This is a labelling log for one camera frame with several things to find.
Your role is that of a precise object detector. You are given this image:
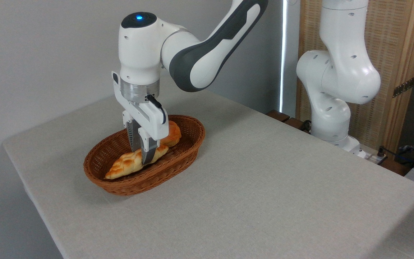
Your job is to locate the round golden bread roll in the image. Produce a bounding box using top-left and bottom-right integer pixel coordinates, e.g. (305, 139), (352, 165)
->
(160, 121), (182, 147)

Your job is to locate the brown wicker basket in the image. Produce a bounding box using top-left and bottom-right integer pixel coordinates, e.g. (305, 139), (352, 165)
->
(83, 115), (206, 196)

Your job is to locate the metal screen hinge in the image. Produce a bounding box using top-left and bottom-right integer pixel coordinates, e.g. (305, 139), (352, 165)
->
(393, 77), (414, 98)

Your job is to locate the wooden woven screen panel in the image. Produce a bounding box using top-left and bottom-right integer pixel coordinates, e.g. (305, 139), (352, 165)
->
(296, 0), (414, 156)

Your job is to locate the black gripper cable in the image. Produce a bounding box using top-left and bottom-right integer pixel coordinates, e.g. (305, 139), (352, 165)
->
(146, 94), (167, 125)

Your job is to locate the long braided bread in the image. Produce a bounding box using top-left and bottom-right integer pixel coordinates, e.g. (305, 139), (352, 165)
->
(105, 145), (169, 180)

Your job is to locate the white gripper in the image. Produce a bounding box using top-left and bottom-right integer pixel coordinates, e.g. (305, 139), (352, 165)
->
(112, 71), (170, 166)

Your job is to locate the white power strip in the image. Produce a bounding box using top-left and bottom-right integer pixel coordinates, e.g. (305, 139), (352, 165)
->
(362, 150), (388, 165)

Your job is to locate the dark wooden block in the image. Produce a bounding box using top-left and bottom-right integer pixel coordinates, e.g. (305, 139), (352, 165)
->
(283, 117), (311, 133)
(266, 110), (290, 123)

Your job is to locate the grey tablecloth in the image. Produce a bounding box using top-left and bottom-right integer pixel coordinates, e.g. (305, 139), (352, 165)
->
(3, 81), (414, 259)

